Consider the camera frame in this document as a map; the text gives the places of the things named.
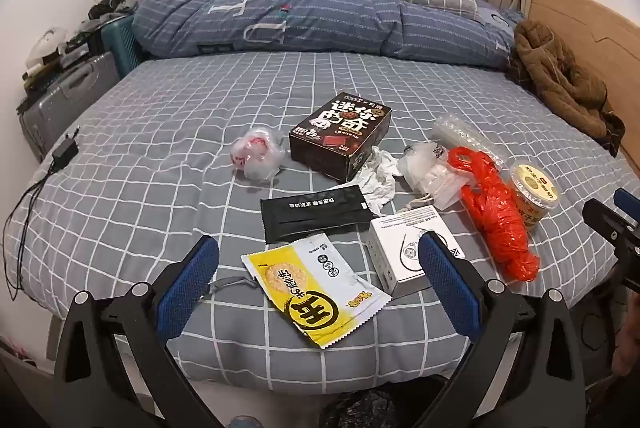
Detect yellow white snack wrapper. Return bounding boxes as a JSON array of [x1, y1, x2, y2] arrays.
[[241, 233, 393, 350]]

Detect blue striped quilt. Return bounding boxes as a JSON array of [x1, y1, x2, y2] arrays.
[[132, 0, 521, 69]]

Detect black packet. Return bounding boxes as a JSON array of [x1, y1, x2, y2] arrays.
[[260, 184, 373, 245]]

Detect grey suitcase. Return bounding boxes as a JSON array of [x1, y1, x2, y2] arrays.
[[19, 52, 123, 149]]

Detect white tissue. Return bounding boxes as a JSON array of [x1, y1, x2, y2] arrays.
[[352, 147, 401, 215]]

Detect brown jacket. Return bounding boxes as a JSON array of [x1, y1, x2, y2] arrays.
[[505, 20, 626, 153]]

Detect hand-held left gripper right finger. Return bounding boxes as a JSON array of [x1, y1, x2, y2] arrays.
[[417, 230, 586, 428]]

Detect clear plastic bag red print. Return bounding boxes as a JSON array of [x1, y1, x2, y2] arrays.
[[229, 127, 287, 181]]

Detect grey cord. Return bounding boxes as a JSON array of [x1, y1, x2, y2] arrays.
[[209, 275, 261, 299]]

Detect black charger with cable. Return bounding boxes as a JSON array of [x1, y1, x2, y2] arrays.
[[2, 127, 81, 295]]

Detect dark clutter pile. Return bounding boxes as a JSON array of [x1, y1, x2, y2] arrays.
[[89, 0, 138, 21]]

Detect clear drawstring plastic bag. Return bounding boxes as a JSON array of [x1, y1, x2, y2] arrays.
[[397, 143, 476, 211]]

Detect wooden headboard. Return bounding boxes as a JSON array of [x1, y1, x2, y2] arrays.
[[527, 0, 640, 159]]

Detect yellow lidded paper cup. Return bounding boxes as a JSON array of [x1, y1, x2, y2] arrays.
[[509, 163, 560, 231]]

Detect person's right forearm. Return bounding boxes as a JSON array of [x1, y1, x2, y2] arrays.
[[612, 318, 640, 376]]

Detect clear bubble wrap piece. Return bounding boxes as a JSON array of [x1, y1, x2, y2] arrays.
[[430, 115, 501, 161]]

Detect grey checked bed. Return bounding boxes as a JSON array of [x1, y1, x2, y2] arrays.
[[2, 50, 640, 396]]

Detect teal suitcase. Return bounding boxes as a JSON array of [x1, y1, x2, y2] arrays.
[[100, 15, 146, 78]]

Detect white plastic object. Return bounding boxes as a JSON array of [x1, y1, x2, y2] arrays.
[[27, 26, 68, 66]]

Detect dark brown cookie box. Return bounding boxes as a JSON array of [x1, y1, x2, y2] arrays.
[[288, 92, 392, 183]]

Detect small white cardboard box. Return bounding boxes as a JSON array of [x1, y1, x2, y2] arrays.
[[367, 205, 466, 296]]

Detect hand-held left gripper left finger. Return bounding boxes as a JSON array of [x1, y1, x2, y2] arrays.
[[52, 235, 221, 428]]

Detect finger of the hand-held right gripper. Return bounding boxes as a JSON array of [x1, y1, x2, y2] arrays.
[[614, 188, 640, 215], [582, 197, 640, 259]]

